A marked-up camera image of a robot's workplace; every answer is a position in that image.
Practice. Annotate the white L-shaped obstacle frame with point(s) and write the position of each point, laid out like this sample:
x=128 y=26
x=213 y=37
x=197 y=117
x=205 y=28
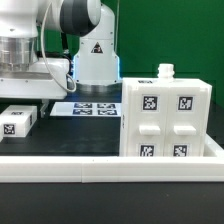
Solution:
x=208 y=168

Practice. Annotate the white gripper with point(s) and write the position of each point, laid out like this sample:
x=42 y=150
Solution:
x=35 y=83

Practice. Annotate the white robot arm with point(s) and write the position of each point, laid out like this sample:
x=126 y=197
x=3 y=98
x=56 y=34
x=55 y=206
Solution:
x=95 y=67

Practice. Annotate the white cabinet top block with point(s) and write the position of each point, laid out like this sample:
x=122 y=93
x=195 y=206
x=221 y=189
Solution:
x=17 y=120

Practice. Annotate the white cabinet door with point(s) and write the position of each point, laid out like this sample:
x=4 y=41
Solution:
x=186 y=121
x=150 y=120

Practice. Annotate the white marker base plate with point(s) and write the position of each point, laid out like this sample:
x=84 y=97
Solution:
x=86 y=109

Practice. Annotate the white cabinet body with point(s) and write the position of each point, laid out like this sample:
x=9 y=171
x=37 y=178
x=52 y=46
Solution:
x=165 y=78

